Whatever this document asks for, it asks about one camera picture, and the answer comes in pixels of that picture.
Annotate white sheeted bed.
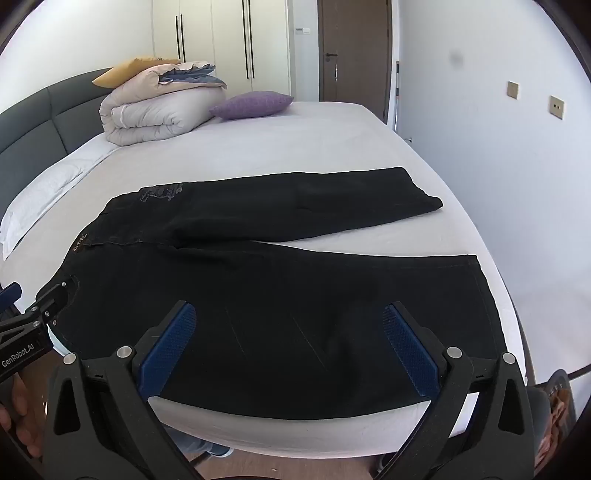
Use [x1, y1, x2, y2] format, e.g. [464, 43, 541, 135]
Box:
[0, 99, 539, 462]

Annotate yellow pillow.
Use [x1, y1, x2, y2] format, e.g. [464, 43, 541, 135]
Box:
[92, 56, 182, 88]

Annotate brown wooden door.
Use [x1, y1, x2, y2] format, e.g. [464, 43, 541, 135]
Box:
[318, 0, 393, 124]

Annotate person's left hand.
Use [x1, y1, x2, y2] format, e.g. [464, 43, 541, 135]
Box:
[0, 375, 44, 457]

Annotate white pillow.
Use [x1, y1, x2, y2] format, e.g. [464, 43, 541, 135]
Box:
[0, 159, 86, 261]

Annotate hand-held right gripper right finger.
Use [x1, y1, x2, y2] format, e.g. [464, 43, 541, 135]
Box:
[381, 302, 555, 480]

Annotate purple cushion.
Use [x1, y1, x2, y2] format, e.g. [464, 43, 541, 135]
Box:
[209, 91, 295, 121]

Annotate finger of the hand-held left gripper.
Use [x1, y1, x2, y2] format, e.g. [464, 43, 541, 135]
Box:
[0, 282, 23, 319]
[27, 275, 78, 325]

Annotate orange patterned object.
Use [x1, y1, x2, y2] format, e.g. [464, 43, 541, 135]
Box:
[537, 369, 579, 464]

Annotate black pants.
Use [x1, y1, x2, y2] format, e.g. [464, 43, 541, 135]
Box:
[36, 167, 511, 421]

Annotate grey padded headboard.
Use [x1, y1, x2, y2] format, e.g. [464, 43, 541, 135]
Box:
[0, 68, 116, 217]

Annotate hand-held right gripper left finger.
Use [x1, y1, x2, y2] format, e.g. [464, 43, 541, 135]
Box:
[42, 300, 204, 480]

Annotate white wardrobe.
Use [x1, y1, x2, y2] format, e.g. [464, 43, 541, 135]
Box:
[151, 0, 296, 101]

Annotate folded beige duvet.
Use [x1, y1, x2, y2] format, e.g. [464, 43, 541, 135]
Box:
[99, 61, 229, 147]

